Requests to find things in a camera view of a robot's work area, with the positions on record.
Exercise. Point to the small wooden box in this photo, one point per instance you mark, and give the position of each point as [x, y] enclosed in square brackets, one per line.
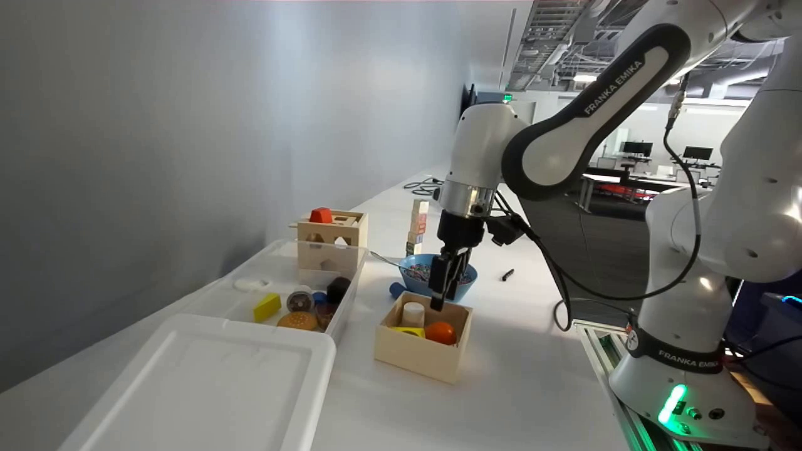
[417, 359]

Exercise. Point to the blue bowl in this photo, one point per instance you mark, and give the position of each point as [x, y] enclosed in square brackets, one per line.
[414, 279]

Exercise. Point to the orange ball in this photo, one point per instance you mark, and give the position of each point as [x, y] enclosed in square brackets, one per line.
[443, 331]

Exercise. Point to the wooden shape sorter cube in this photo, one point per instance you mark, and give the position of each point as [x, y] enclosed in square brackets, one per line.
[330, 259]

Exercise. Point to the clear plastic container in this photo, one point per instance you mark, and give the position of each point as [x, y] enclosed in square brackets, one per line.
[217, 296]

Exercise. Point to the small black object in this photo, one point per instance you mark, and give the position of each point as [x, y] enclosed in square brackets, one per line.
[508, 275]

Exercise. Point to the white cylinder block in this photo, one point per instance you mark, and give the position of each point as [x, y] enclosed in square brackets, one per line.
[414, 316]

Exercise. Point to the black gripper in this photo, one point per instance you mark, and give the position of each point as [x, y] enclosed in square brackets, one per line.
[461, 231]

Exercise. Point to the red cylinder block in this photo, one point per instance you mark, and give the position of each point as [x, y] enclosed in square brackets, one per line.
[321, 216]

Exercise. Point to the yellow piece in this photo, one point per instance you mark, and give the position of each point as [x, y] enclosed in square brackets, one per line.
[410, 331]

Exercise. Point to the black computer monitor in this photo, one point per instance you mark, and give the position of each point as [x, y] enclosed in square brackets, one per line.
[637, 148]

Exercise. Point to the white plastic lid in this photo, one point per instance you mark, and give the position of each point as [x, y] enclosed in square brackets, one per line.
[201, 391]

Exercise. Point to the yellow block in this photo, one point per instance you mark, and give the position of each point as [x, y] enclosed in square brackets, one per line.
[267, 310]

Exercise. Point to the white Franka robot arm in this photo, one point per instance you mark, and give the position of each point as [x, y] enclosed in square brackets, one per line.
[736, 208]

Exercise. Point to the blue cylinder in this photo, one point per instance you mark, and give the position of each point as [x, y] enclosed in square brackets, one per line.
[396, 291]

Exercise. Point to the small blue toy piece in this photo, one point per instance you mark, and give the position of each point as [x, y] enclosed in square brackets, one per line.
[320, 299]

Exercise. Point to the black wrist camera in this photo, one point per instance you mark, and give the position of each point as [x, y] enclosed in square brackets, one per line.
[508, 231]

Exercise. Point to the printed paper sheet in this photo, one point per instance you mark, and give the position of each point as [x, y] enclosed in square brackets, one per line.
[428, 187]

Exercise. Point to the tall wooden block red label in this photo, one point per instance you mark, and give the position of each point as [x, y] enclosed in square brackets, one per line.
[417, 226]

